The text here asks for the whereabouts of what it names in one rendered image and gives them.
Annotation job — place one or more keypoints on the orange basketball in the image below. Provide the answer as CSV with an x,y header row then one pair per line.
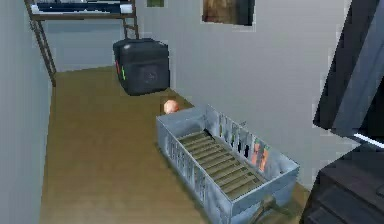
x,y
171,106

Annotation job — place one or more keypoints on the green framed wall picture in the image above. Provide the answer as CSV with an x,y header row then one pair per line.
x,y
155,2

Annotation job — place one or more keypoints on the black laptop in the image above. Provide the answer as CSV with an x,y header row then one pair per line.
x,y
353,70

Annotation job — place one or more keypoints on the grey slatted crate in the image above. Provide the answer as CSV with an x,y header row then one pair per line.
x,y
220,160

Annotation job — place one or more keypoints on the brown loft bed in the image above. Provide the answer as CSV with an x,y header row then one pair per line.
x,y
80,15

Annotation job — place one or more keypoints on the black cube box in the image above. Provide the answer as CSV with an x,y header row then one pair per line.
x,y
143,66

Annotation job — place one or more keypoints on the brown framed wall picture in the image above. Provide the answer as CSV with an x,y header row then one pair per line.
x,y
228,10

